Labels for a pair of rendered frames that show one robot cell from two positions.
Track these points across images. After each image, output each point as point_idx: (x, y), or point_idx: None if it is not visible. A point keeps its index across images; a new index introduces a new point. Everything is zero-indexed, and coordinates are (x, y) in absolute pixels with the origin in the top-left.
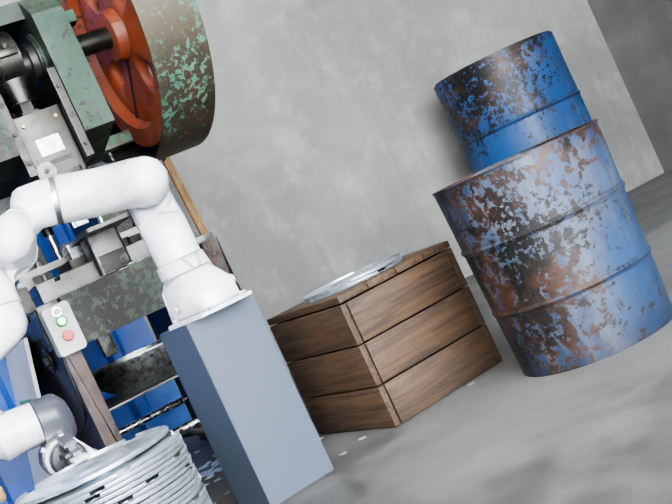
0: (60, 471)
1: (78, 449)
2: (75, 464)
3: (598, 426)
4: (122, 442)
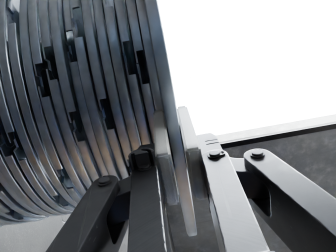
0: (190, 200)
1: (215, 137)
2: (181, 165)
3: None
4: (150, 6)
